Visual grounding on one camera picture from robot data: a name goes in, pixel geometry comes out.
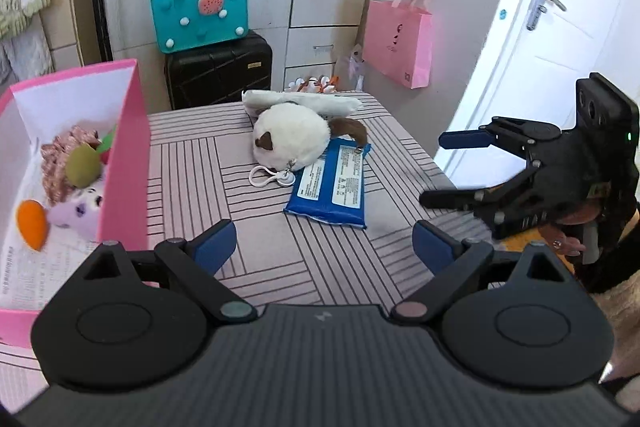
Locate blue wet wipes pack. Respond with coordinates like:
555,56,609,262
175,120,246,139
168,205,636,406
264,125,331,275
283,138,370,229

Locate white brown plush dog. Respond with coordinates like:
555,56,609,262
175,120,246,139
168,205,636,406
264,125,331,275
248,102,368,187

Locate red strawberry plush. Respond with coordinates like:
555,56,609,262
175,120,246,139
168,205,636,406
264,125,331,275
96,127,117,165

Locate green plush ball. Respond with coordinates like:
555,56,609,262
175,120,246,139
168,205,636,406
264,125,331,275
65,144,102,188

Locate floral pink scrunchie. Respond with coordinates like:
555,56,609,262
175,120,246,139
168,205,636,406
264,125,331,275
40,124,101,206

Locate orange plush ball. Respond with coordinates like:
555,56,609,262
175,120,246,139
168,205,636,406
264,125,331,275
15,199,49,251

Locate person's right hand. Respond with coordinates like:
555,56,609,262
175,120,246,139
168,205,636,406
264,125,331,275
538,200,601,257

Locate pink paper shopping bag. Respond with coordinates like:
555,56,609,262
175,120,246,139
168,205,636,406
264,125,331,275
362,0,434,89

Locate white door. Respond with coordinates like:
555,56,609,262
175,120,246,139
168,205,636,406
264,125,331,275
432,0,640,188

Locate pink cardboard storage box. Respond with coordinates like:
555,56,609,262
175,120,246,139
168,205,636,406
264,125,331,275
1,60,151,348

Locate black suitcase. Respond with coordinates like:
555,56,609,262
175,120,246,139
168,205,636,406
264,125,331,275
164,30,272,110

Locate printed paper sheet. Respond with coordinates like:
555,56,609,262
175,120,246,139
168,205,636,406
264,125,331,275
1,227,96,311

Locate teal felt tote bag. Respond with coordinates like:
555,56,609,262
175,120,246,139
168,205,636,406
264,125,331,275
151,0,250,54

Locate white knit pants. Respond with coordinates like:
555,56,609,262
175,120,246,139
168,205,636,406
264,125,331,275
1,14,54,86

